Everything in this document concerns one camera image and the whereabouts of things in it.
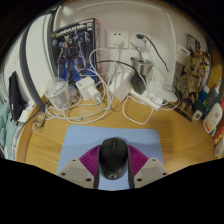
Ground white cable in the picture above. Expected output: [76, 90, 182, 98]
[122, 94, 154, 125]

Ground tan robot figurine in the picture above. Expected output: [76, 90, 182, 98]
[176, 49, 206, 113]

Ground yellow red chips can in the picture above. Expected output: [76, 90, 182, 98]
[213, 123, 224, 144]

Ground small white charger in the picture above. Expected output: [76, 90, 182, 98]
[75, 75, 102, 104]

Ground robot model kit box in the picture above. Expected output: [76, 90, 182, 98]
[49, 17, 101, 86]

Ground small white clock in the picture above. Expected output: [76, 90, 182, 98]
[192, 109, 203, 122]

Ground teal cloth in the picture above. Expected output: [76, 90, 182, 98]
[0, 101, 18, 158]

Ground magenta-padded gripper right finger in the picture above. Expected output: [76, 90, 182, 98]
[127, 144, 169, 190]

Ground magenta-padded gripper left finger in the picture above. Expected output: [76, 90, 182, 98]
[56, 143, 101, 190]

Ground light blue mouse pad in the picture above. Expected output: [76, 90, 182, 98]
[56, 125, 164, 192]

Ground white wall outlet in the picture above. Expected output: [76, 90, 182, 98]
[105, 29, 130, 50]
[129, 30, 152, 51]

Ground black bag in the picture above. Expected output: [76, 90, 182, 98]
[8, 70, 28, 122]

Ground white red-capped lotion bottle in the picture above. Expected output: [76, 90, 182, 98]
[202, 99, 224, 134]

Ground clear plastic cup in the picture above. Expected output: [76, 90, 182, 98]
[44, 77, 72, 109]

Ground metal cup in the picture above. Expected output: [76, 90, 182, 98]
[130, 56, 154, 77]

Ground colourful printed box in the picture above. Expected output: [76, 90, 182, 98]
[186, 33, 211, 68]

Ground black power adapter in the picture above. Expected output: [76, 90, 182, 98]
[129, 73, 147, 95]

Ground large white power adapter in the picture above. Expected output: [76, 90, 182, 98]
[113, 71, 134, 102]

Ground white power strip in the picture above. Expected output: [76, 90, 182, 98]
[129, 89, 163, 112]

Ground black computer mouse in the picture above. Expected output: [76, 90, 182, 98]
[98, 137, 129, 181]

